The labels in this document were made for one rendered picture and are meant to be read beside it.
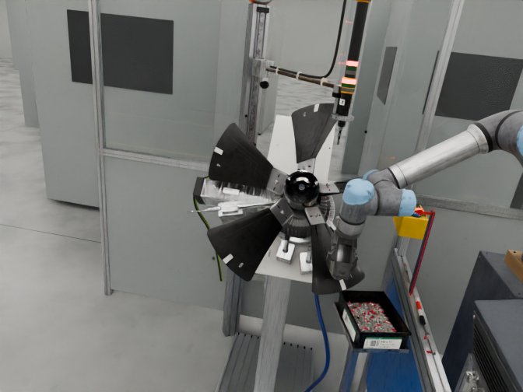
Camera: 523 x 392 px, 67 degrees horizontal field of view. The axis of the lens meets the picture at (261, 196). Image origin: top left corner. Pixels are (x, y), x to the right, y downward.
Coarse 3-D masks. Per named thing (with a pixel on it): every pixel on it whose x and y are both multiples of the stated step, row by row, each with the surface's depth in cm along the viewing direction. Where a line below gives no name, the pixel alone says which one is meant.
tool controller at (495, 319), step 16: (480, 304) 77; (496, 304) 76; (512, 304) 75; (480, 320) 74; (496, 320) 72; (512, 320) 71; (480, 336) 74; (496, 336) 68; (512, 336) 68; (480, 352) 75; (496, 352) 67; (512, 352) 64; (480, 368) 76; (496, 368) 67; (512, 368) 62; (480, 384) 77; (496, 384) 68; (512, 384) 60
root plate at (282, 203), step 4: (280, 200) 133; (284, 200) 134; (276, 204) 133; (280, 204) 134; (284, 204) 135; (272, 208) 133; (276, 208) 134; (280, 208) 135; (284, 208) 135; (288, 208) 136; (272, 212) 134; (276, 212) 134; (288, 212) 137; (292, 212) 138; (276, 216) 135; (280, 216) 136; (284, 216) 136; (288, 216) 137; (280, 220) 136; (284, 220) 137
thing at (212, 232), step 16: (224, 224) 129; (240, 224) 130; (256, 224) 131; (272, 224) 134; (224, 240) 129; (240, 240) 130; (256, 240) 133; (272, 240) 136; (224, 256) 130; (240, 256) 131; (256, 256) 134; (240, 272) 132
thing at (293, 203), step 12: (288, 180) 132; (300, 180) 132; (312, 180) 132; (288, 192) 130; (300, 192) 131; (312, 192) 131; (288, 204) 136; (300, 204) 129; (312, 204) 133; (300, 216) 139
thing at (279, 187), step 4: (272, 172) 138; (276, 172) 137; (280, 172) 137; (272, 176) 139; (276, 176) 138; (280, 176) 137; (284, 176) 137; (272, 180) 140; (280, 180) 138; (284, 180) 138; (268, 184) 141; (272, 184) 140; (276, 184) 140; (280, 184) 139; (268, 188) 142; (272, 188) 141; (276, 188) 140; (280, 188) 140; (276, 192) 141; (280, 192) 140
